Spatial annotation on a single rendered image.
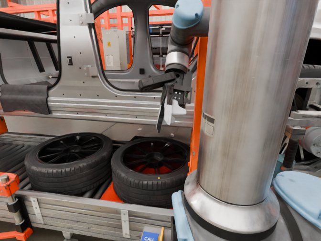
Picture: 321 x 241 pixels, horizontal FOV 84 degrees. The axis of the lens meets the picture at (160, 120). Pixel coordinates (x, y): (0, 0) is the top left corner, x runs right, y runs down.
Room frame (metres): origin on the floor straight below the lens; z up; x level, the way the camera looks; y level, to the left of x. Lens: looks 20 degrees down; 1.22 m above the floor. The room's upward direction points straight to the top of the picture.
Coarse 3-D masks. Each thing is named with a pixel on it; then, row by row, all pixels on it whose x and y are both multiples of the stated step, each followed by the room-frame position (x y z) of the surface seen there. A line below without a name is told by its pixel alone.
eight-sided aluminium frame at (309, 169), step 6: (300, 78) 0.88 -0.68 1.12; (306, 78) 0.90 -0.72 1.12; (312, 78) 0.90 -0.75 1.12; (318, 78) 0.89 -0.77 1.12; (300, 84) 0.86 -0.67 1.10; (306, 84) 0.87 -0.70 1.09; (312, 84) 0.86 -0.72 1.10; (318, 84) 0.86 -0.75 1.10; (318, 162) 0.88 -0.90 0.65; (294, 168) 0.87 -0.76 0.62; (300, 168) 0.89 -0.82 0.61; (306, 168) 0.88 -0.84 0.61; (312, 168) 0.86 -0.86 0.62; (318, 168) 0.84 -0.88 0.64; (312, 174) 0.84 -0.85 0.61; (318, 174) 0.83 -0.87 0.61
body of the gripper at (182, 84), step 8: (168, 72) 0.59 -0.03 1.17; (176, 72) 0.58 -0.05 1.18; (184, 72) 0.57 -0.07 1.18; (192, 72) 0.59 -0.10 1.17; (176, 80) 0.56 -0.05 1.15; (184, 80) 0.57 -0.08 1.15; (176, 88) 0.53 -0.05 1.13; (184, 88) 0.53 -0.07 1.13; (192, 88) 0.54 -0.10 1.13; (176, 96) 0.53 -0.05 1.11; (184, 96) 0.52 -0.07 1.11; (184, 104) 0.54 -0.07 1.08
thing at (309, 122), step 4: (288, 120) 0.70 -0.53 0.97; (292, 120) 0.70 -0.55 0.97; (296, 120) 0.69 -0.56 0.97; (300, 120) 0.69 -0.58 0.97; (304, 120) 0.69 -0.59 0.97; (308, 120) 0.69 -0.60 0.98; (312, 120) 0.68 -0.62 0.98; (316, 120) 0.68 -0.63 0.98; (320, 120) 0.68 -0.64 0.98; (288, 124) 0.70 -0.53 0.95; (292, 124) 0.70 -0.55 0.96; (296, 124) 0.69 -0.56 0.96; (300, 124) 0.69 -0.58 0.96; (304, 124) 0.69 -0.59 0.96; (308, 124) 0.69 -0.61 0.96; (312, 124) 0.68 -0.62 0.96; (316, 124) 0.68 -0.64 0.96; (320, 124) 0.68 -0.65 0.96
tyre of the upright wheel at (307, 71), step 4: (304, 64) 1.04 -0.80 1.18; (304, 68) 0.94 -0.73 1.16; (308, 68) 0.94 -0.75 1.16; (312, 68) 0.94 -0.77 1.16; (316, 68) 0.93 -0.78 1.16; (320, 68) 0.93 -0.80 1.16; (300, 72) 0.94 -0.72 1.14; (304, 72) 0.94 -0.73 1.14; (308, 72) 0.94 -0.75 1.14; (312, 72) 0.93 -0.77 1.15; (316, 72) 0.93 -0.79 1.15; (320, 72) 0.93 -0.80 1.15; (300, 76) 0.94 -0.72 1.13; (304, 76) 0.94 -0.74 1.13; (308, 76) 0.94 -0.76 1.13; (312, 76) 0.93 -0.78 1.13; (316, 76) 0.93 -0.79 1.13; (320, 76) 0.93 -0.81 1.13; (300, 164) 0.93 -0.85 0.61; (304, 164) 0.92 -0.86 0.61; (308, 164) 0.92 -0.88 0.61
